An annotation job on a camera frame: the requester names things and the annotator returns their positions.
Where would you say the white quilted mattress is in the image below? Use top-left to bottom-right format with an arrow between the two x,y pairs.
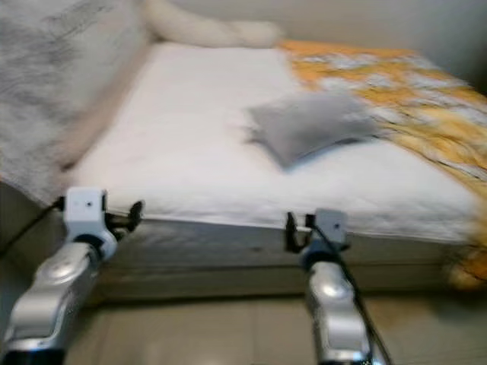
72,42 -> 487,244

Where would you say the grey pillow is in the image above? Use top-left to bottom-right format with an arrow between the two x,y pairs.
247,93 -> 381,170

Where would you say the grey patterned blanket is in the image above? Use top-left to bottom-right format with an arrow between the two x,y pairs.
0,0 -> 153,206

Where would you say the yellow floral blanket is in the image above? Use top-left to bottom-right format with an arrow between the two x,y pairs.
280,38 -> 487,291

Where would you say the cream bolster pillow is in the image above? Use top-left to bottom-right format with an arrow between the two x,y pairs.
143,0 -> 284,49

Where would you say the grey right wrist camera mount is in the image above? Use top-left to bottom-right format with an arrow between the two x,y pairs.
312,208 -> 349,249

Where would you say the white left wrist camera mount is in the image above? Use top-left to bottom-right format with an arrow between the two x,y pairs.
63,188 -> 109,236

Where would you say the beige bed frame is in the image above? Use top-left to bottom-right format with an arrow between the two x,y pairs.
0,182 -> 487,301

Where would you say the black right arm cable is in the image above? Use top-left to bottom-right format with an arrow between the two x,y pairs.
308,221 -> 393,365

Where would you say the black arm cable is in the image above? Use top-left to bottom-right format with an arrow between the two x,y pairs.
308,221 -> 393,365
0,199 -> 65,256

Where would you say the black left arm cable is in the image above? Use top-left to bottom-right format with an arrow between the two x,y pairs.
0,199 -> 65,256

